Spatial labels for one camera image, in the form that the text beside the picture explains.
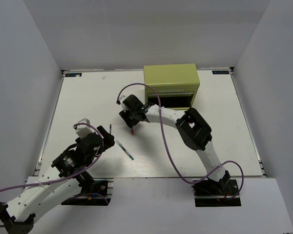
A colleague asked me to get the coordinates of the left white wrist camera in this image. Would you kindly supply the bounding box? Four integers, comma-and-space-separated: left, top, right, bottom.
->
73, 118, 93, 138

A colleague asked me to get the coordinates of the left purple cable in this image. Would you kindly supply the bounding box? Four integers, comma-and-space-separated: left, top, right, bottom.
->
0, 123, 108, 227

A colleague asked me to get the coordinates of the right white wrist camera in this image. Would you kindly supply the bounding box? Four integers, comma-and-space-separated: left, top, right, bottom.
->
116, 95, 128, 112

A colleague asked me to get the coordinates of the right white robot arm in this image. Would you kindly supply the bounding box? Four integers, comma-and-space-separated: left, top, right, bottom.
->
117, 95, 230, 195

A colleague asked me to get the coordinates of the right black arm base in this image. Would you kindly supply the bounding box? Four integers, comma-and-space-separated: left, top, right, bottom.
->
192, 179, 241, 208

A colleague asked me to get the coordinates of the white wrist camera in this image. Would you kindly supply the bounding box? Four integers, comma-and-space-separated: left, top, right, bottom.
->
116, 95, 128, 112
73, 118, 93, 138

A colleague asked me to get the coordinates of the green metal drawer toolbox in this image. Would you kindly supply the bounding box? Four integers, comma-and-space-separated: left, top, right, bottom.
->
144, 64, 200, 110

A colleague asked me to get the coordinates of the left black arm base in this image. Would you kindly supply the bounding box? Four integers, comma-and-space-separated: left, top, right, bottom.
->
61, 178, 114, 206

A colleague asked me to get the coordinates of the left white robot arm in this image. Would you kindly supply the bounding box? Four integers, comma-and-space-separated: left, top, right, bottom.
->
0, 123, 115, 234

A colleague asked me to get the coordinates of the green pen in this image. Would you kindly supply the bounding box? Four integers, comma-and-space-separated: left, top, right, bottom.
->
115, 139, 134, 160

